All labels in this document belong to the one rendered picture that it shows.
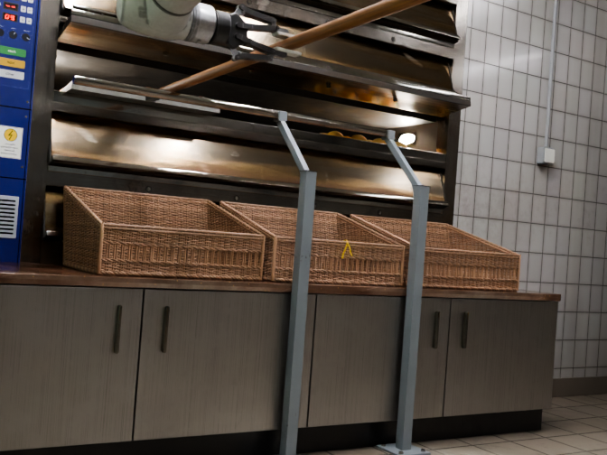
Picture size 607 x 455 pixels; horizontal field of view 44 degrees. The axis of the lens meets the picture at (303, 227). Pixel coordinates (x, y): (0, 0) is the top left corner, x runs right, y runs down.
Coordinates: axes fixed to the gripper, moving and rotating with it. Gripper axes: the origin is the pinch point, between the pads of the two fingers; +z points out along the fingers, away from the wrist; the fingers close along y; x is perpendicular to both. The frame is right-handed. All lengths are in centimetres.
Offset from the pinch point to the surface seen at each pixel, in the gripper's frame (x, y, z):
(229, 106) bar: -72, 4, 19
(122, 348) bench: -54, 82, -17
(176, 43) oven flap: -94, -19, 7
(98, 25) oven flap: -94, -19, -22
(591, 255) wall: -110, 42, 258
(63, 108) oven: -109, 8, -27
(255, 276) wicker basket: -60, 60, 28
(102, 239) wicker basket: -59, 51, -24
